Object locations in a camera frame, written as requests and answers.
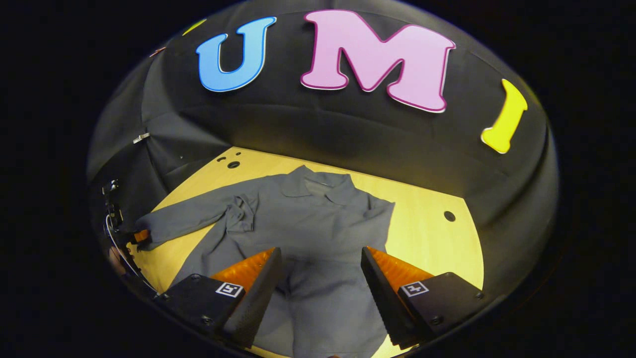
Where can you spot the small red backdrop clip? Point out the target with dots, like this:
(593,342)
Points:
(158,51)

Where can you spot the silver backdrop clip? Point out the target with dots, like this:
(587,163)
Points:
(141,137)

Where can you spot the black backdrop cloth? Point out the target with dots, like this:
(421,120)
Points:
(323,129)

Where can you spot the grey long-sleeved shirt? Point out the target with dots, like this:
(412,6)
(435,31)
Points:
(308,223)

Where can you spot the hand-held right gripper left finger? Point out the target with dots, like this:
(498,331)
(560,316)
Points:
(258,293)

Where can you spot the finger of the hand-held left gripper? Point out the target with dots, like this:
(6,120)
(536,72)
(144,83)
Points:
(140,236)

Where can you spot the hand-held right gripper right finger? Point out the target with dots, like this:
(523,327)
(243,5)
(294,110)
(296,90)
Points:
(385,298)

